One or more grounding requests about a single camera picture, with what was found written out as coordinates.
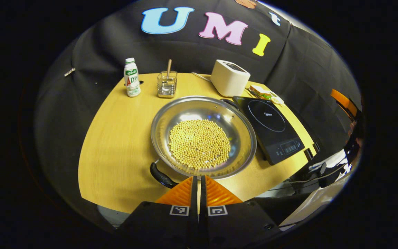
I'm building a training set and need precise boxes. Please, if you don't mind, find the white toaster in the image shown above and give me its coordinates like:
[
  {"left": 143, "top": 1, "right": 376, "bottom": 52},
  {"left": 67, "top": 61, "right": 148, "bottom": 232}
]
[{"left": 210, "top": 59, "right": 251, "bottom": 98}]

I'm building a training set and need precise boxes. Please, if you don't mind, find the steel pot with black handles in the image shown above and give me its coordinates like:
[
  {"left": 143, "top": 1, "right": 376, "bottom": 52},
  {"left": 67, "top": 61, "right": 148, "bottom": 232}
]
[{"left": 150, "top": 96, "right": 257, "bottom": 189}]

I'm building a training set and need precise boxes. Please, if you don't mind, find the sandwich with lettuce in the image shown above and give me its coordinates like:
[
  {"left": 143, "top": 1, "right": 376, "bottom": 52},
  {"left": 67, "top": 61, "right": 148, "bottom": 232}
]
[{"left": 249, "top": 85, "right": 273, "bottom": 101}]

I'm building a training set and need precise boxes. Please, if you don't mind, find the white sheet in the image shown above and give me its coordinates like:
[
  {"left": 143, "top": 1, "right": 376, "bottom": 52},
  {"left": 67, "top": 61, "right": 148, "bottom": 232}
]
[{"left": 279, "top": 173, "right": 351, "bottom": 230}]

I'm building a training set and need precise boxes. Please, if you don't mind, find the large pile of yellow soybeans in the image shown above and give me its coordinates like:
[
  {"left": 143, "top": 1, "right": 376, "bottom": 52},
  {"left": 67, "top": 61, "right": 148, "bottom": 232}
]
[{"left": 168, "top": 119, "right": 231, "bottom": 170}]

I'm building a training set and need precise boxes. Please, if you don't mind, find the black backdrop cloth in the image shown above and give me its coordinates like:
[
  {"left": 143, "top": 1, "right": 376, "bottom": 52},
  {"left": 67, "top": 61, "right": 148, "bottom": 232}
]
[{"left": 35, "top": 0, "right": 362, "bottom": 222}]

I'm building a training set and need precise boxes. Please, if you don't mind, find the black induction cooktop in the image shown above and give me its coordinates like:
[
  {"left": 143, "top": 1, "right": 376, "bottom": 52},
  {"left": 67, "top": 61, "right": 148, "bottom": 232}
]
[{"left": 233, "top": 96, "right": 305, "bottom": 165}]

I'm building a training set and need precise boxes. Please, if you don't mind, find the white toaster cable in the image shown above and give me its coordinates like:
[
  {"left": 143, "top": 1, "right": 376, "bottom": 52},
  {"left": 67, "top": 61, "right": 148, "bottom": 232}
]
[{"left": 191, "top": 72, "right": 212, "bottom": 83}]

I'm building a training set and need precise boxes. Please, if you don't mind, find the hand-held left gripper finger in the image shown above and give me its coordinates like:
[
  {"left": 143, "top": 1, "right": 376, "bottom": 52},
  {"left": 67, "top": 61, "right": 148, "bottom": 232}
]
[
  {"left": 118, "top": 176, "right": 199, "bottom": 248},
  {"left": 199, "top": 175, "right": 282, "bottom": 248}
]

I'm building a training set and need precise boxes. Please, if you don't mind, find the white drink bottle green label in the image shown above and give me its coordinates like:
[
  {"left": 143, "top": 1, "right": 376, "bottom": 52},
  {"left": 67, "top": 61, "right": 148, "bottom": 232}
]
[{"left": 124, "top": 58, "right": 141, "bottom": 98}]

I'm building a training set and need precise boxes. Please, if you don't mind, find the metal wire utensil holder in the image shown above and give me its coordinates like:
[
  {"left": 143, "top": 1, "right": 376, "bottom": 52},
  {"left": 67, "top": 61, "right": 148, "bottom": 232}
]
[{"left": 157, "top": 71, "right": 178, "bottom": 99}]

